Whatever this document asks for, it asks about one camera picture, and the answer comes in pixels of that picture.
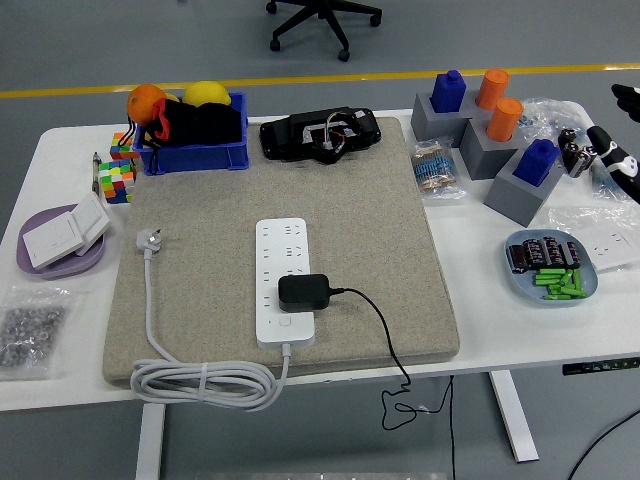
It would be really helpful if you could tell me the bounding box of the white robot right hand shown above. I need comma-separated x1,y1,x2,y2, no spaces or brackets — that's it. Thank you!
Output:
584,83,640,204

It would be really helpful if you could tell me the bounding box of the thin black adapter cord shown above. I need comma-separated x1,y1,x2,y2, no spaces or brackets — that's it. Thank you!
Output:
327,285,457,480

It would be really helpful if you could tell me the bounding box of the black plug adapter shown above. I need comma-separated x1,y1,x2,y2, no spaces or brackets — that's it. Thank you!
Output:
277,273,332,313

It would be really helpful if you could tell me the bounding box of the white power strip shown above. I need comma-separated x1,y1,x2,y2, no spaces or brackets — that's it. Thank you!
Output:
255,217,317,350

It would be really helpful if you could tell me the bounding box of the bag of black cylinders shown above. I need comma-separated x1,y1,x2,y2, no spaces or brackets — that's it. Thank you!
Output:
556,127,600,180

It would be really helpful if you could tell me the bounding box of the crumpled clear plastic bag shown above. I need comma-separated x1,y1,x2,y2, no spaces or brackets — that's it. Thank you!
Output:
519,96,589,146

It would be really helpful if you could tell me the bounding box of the blue square peg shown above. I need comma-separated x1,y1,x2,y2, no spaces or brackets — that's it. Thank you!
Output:
513,138,562,189
430,69,468,115

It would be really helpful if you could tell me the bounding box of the white socket in clear bag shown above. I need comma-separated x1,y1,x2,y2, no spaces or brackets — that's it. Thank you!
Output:
547,205,640,275

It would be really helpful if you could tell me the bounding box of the grey block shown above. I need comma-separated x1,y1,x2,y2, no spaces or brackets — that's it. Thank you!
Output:
458,118,529,181
410,91,484,147
483,148,569,227

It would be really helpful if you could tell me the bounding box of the orange cylinder peg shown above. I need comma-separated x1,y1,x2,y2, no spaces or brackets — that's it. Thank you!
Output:
485,97,525,143
474,68,511,111

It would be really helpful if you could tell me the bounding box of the light blue plate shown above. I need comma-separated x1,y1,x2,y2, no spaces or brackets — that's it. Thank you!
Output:
503,228,600,308

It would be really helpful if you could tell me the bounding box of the clear bag of striped resistors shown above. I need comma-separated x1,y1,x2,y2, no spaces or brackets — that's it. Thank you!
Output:
409,138,469,201

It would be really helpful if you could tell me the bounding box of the black table control panel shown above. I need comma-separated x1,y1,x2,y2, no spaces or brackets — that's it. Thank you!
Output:
561,356,640,377

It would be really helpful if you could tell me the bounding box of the white table leg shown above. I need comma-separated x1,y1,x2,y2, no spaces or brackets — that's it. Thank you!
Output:
488,370,540,464
133,401,167,480

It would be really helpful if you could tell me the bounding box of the black office chair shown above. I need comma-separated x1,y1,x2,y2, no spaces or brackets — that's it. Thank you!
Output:
265,0,384,63

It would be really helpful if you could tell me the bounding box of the grey-brown mat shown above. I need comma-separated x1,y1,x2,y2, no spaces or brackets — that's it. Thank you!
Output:
102,116,461,389

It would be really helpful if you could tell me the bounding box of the blue plastic bin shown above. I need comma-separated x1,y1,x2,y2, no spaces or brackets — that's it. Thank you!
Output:
133,91,251,176

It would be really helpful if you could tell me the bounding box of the yellow lemon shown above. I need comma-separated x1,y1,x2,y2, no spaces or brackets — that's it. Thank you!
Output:
182,80,233,107

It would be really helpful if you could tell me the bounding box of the orange fruit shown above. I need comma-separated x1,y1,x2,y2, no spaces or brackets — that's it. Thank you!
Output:
126,83,169,126

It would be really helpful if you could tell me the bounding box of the small colourful puzzle cube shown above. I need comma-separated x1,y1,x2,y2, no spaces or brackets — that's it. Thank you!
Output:
109,130,141,161

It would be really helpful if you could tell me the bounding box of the large colourful puzzle cube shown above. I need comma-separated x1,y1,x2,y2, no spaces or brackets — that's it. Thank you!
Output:
98,158,139,205

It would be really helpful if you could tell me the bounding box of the metal pen tool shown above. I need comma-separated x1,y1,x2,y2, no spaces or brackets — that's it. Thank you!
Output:
91,151,104,199

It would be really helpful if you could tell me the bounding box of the purple plate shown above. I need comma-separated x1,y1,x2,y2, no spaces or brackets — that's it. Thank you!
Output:
16,203,109,280

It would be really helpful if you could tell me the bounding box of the clear bag of metal nuts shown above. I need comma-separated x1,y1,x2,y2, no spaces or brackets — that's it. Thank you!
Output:
0,285,84,381

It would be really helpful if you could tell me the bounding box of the black floor cable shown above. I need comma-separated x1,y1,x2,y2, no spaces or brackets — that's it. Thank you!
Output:
568,408,640,480

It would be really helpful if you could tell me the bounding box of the black electronic device with wires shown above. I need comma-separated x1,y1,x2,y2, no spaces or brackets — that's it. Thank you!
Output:
259,106,384,165

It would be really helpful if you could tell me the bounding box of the black drawstring pouch red trim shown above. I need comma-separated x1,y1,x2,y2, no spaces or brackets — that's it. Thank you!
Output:
127,97,244,174

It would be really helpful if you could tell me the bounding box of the grey power cord with plug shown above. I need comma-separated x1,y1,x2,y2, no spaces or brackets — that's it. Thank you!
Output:
129,227,294,414

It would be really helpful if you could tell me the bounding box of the small white wall switch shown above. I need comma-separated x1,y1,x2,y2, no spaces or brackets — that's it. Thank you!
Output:
69,192,112,257

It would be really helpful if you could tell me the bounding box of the large white wall switch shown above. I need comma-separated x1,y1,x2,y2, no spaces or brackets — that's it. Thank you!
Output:
22,210,86,271

